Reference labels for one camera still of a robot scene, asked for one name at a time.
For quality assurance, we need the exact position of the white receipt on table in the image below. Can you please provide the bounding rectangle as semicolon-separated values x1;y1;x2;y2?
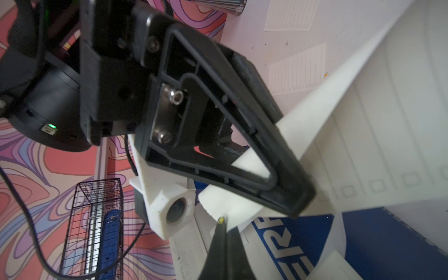
264;0;320;32
268;43;327;96

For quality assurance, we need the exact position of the metallic cup of pencils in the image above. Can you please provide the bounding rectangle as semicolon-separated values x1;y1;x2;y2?
191;0;247;16

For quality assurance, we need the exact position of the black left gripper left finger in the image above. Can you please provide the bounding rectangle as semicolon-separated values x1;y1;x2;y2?
198;217;228;280

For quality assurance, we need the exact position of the blue stapler in basket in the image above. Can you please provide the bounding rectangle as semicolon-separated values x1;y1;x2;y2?
97;210;121;271

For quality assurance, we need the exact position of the blue white bag with handles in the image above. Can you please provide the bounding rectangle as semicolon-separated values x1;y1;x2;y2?
241;208;448;280

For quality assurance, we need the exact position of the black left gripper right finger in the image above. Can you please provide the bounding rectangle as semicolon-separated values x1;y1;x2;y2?
226;227;256;280

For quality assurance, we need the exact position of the black wire basket back wall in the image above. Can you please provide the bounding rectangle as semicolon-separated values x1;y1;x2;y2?
59;178;124;280

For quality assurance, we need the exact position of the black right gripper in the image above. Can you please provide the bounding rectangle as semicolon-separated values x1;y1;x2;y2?
1;1;168;152

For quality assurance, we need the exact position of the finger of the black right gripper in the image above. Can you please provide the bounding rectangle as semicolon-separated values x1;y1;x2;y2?
135;11;316;216

